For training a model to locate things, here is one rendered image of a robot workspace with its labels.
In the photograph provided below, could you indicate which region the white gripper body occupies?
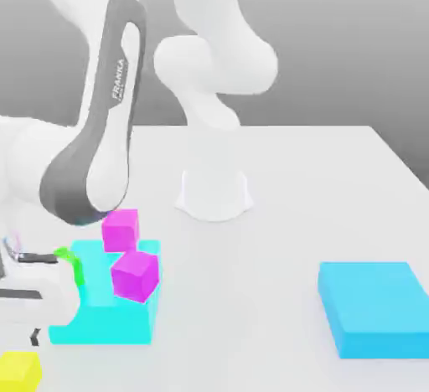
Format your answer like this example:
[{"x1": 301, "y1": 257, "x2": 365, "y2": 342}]
[{"x1": 0, "y1": 261, "x2": 82, "y2": 328}]

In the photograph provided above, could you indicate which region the small green cube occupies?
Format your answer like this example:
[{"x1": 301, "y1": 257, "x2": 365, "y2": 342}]
[{"x1": 53, "y1": 245, "x2": 85, "y2": 288}]

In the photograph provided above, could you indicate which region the small yellow cube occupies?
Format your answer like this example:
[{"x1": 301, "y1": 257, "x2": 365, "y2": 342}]
[{"x1": 0, "y1": 350, "x2": 44, "y2": 392}]

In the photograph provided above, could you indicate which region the small magenta cube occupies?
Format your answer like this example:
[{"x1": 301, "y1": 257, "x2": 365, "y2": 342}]
[
  {"x1": 110, "y1": 250, "x2": 161, "y2": 305},
  {"x1": 101, "y1": 208, "x2": 140, "y2": 254}
]

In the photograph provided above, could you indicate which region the large cyan box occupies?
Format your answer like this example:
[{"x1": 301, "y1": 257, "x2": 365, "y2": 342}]
[{"x1": 48, "y1": 239, "x2": 163, "y2": 347}]

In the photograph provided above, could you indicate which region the large blue box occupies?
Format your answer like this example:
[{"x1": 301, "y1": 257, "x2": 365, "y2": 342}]
[{"x1": 317, "y1": 260, "x2": 429, "y2": 360}]

